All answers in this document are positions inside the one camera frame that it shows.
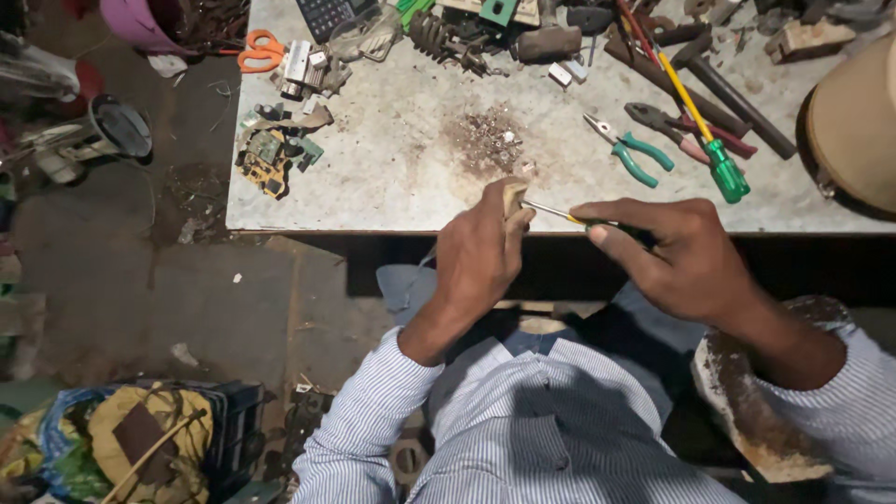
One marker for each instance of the clear plastic container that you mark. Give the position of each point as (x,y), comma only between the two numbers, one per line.
(364,31)

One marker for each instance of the heavy iron hammer head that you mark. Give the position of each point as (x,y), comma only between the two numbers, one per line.
(549,42)

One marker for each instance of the metal transformer block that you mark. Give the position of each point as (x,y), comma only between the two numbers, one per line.
(302,68)

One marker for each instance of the chipped wooden block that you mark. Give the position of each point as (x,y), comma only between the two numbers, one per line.
(808,40)

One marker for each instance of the small green circuit board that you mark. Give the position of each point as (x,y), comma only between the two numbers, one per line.
(311,150)

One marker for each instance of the person's right hand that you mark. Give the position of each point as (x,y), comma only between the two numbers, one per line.
(682,266)

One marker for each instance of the small white plastic block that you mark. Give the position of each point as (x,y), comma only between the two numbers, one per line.
(577,70)
(559,75)

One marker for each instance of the small beige plastic part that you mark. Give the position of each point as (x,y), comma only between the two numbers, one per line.
(514,196)

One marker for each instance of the tan round lamp shade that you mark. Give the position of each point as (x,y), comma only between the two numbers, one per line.
(857,126)

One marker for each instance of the green and yellow screwdriver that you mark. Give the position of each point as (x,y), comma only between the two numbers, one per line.
(724,168)

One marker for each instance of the rusty coil spring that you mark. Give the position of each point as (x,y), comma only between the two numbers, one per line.
(430,35)

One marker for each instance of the pile of small metal scraps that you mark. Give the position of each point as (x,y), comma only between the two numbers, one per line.
(490,140)

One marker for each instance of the person's left hand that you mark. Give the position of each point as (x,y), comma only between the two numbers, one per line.
(472,255)

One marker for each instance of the pink plastic bucket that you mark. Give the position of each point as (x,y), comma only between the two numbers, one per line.
(140,24)

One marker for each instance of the grey appliance motor housing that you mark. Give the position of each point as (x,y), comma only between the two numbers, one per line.
(105,136)

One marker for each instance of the green plastic square part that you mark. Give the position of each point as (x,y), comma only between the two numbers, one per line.
(498,11)

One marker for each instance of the worn white stool seat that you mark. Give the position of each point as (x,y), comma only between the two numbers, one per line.
(749,413)

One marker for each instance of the yellow circuit board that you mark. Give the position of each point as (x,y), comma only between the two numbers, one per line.
(264,168)

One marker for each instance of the bag of scrap materials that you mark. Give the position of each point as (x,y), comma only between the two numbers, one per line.
(133,441)

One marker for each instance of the black calculator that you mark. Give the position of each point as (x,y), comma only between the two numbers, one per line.
(329,15)

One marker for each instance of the striped blue white shirt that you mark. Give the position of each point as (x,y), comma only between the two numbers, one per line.
(553,434)

